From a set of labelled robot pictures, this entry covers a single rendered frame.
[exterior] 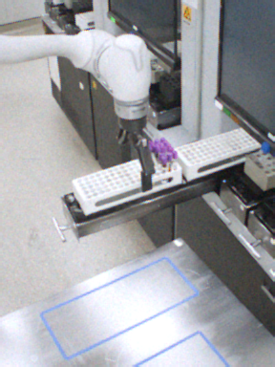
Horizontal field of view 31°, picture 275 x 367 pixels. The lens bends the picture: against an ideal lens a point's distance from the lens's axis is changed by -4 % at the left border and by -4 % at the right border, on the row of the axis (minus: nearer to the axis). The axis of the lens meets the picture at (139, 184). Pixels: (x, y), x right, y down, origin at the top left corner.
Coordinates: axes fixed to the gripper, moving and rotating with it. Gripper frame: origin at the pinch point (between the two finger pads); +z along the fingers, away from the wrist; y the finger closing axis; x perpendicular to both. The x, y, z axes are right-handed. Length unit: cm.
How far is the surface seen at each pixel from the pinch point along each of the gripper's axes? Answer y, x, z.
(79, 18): -125, 27, -1
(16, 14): -350, 36, 70
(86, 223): 6.7, -18.2, 5.3
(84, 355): 47, -34, 4
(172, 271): 33.8, -6.4, 3.8
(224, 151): 3.2, 27.6, -0.2
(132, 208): 6.8, -4.7, 5.8
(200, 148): -1.6, 22.1, 0.0
